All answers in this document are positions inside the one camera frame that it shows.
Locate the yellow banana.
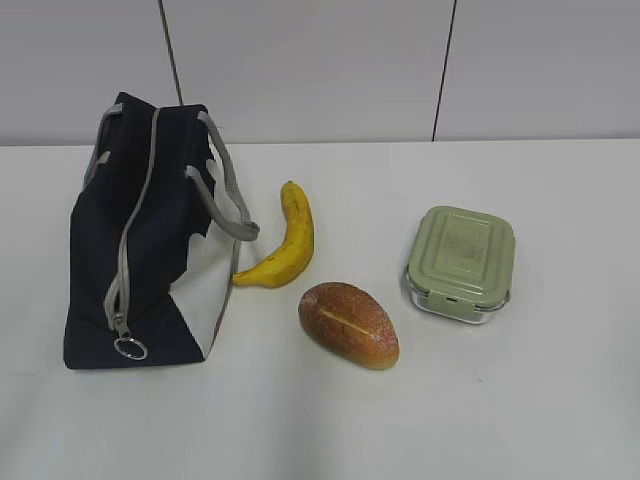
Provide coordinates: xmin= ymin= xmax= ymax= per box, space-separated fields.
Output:
xmin=232 ymin=181 xmax=314 ymax=288

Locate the brown bread roll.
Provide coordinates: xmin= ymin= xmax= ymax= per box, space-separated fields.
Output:
xmin=298 ymin=282 xmax=400 ymax=370

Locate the green lid glass container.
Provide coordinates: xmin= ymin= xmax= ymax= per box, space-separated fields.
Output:
xmin=403 ymin=206 xmax=516 ymax=325

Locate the navy blue lunch bag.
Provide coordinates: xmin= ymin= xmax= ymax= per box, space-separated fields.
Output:
xmin=63 ymin=92 xmax=259 ymax=370

